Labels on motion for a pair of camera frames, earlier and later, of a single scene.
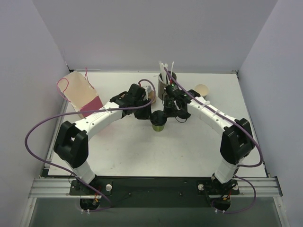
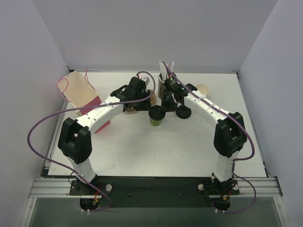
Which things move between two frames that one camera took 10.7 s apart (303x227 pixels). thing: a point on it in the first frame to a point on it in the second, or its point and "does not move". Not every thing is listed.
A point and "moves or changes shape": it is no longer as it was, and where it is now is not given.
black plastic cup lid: (158, 118) moves or changes shape
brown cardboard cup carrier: (151, 96) does not move
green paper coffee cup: (158, 128) to (155, 123)
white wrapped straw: (172, 67) does not move
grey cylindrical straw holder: (161, 85) does not move
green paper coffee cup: (203, 89) does not move
